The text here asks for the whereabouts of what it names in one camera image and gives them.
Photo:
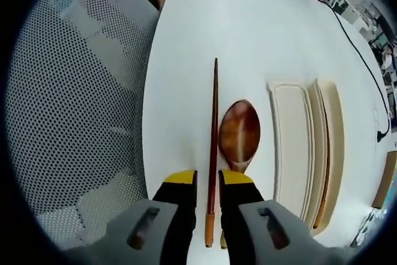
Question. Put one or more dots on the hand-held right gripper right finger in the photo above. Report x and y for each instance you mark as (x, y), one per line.
(242, 215)

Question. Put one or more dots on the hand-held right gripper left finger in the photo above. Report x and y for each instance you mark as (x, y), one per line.
(173, 215)

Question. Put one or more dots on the brown wooden spoon utensil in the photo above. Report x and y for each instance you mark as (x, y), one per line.
(239, 134)

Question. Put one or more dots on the beige cutlery case lid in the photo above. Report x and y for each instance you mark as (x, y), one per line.
(290, 141)

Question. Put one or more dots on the beige cutlery case base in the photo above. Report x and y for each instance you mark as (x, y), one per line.
(336, 141)

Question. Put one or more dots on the brown cardboard box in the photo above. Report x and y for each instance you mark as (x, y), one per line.
(386, 181)

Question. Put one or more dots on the grey mesh office chair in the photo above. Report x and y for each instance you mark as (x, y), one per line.
(77, 91)

